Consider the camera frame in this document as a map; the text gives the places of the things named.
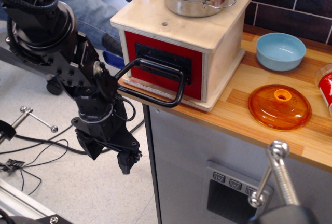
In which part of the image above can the red drawer front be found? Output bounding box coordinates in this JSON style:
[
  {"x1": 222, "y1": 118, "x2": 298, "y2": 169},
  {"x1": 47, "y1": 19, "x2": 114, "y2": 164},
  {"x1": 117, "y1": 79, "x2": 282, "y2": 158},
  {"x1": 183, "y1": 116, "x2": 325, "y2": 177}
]
[{"x1": 125, "y1": 31, "x2": 202, "y2": 100}]

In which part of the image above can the metal clamp screw left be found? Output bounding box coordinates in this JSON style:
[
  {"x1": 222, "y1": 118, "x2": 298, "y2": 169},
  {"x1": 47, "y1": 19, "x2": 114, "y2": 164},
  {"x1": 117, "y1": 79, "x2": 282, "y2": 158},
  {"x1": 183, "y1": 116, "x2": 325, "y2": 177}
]
[{"x1": 1, "y1": 106, "x2": 58, "y2": 144}]

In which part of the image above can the orange transparent pot lid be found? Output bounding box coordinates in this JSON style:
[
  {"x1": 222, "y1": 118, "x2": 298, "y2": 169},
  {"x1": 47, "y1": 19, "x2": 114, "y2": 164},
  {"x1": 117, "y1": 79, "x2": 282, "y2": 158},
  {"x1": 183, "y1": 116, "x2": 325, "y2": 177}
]
[{"x1": 247, "y1": 84, "x2": 312, "y2": 131}]

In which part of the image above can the red white cup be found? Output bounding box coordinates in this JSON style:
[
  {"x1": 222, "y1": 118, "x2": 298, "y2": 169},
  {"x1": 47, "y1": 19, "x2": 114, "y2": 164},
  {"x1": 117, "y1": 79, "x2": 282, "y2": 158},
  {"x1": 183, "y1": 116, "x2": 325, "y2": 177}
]
[{"x1": 314, "y1": 63, "x2": 331, "y2": 114}]

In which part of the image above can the aluminium frame rail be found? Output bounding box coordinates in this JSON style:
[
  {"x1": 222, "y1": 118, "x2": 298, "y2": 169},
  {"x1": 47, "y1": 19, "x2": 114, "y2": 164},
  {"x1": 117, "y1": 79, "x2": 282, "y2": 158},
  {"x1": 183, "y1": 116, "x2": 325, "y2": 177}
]
[{"x1": 1, "y1": 180, "x2": 69, "y2": 223}]

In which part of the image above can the grey toy kitchen cabinet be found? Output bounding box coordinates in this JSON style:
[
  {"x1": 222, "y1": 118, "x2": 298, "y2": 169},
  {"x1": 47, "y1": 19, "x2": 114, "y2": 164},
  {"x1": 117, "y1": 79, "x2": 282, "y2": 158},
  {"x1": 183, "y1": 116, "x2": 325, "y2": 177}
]
[{"x1": 143, "y1": 104, "x2": 331, "y2": 223}]

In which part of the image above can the metal clamp screw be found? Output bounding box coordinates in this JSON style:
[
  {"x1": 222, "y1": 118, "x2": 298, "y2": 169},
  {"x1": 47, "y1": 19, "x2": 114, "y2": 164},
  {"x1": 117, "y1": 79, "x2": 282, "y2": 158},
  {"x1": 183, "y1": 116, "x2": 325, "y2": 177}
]
[
  {"x1": 1, "y1": 106, "x2": 58, "y2": 144},
  {"x1": 248, "y1": 140, "x2": 314, "y2": 223}
]

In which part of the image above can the black metal drawer handle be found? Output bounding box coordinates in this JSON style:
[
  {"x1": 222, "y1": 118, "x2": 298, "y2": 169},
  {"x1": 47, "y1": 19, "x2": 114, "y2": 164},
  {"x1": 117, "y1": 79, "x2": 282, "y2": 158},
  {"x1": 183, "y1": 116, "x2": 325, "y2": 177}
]
[{"x1": 115, "y1": 43, "x2": 192, "y2": 108}]

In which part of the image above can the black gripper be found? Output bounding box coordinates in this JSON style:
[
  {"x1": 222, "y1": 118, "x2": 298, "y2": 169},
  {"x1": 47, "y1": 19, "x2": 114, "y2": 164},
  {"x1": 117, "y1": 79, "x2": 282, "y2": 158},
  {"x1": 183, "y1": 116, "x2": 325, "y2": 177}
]
[{"x1": 71, "y1": 99, "x2": 142, "y2": 175}]

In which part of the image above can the light wooden box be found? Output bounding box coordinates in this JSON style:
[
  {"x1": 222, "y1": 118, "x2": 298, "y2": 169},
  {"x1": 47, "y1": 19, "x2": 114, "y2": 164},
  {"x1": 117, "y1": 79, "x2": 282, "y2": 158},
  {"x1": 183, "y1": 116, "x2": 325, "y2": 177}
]
[{"x1": 110, "y1": 0, "x2": 252, "y2": 111}]

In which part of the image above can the light blue bowl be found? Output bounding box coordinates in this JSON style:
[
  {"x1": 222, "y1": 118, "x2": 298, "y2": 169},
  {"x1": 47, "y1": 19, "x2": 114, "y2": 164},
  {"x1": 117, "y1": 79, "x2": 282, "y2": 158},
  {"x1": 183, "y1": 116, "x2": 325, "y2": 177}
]
[{"x1": 256, "y1": 33, "x2": 306, "y2": 72}]

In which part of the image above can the black floor cable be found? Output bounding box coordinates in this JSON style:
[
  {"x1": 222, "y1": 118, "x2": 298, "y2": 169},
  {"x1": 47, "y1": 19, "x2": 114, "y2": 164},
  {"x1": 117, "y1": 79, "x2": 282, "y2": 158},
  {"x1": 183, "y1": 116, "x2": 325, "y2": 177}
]
[{"x1": 0, "y1": 119, "x2": 145, "y2": 196}]

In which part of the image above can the person leg in jeans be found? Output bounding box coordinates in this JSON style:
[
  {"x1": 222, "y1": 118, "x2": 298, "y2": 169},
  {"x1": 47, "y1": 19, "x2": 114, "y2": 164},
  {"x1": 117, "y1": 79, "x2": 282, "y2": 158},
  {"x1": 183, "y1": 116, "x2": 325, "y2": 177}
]
[{"x1": 0, "y1": 0, "x2": 149, "y2": 50}]

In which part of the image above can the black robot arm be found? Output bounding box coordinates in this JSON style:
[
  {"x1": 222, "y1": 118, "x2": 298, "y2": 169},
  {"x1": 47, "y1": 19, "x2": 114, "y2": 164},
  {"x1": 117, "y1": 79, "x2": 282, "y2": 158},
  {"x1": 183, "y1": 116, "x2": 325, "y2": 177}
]
[{"x1": 1, "y1": 0, "x2": 142, "y2": 174}]

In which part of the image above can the metal clamp screw right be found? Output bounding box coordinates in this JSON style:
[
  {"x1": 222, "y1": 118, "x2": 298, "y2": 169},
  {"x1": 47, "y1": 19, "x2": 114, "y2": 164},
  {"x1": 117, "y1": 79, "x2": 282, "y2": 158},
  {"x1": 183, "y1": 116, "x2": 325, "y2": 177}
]
[{"x1": 248, "y1": 140, "x2": 314, "y2": 223}]

